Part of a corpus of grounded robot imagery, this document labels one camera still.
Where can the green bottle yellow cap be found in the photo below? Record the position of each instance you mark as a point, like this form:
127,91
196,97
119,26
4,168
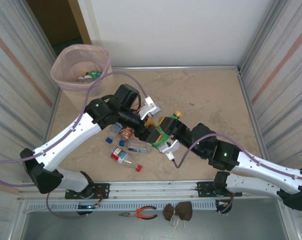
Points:
94,73
177,114

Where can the brown orange label bottle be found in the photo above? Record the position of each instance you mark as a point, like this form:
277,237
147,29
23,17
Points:
127,133

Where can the clear bottle blue white label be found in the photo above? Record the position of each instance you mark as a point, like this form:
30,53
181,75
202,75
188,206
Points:
138,148

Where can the crushed grey bottle blue cap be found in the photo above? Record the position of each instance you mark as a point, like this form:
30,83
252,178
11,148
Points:
109,140

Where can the red label bottle red cap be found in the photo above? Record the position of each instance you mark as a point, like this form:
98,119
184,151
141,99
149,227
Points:
119,155

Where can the purple grape label bottle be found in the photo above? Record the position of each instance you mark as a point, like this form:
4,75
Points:
87,78

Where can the pink mesh waste bin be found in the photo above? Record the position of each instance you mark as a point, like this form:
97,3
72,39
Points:
65,62

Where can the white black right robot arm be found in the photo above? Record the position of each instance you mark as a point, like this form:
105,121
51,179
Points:
253,185

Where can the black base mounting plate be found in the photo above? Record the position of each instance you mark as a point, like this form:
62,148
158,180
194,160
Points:
104,190
203,188

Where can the brown cloth bundle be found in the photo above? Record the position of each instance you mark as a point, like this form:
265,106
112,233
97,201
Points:
183,210

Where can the wide aluminium mounting rail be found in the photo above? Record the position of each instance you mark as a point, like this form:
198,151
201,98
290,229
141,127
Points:
153,187

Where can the brown wooden door frame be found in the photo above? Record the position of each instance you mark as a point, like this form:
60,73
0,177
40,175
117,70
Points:
80,20

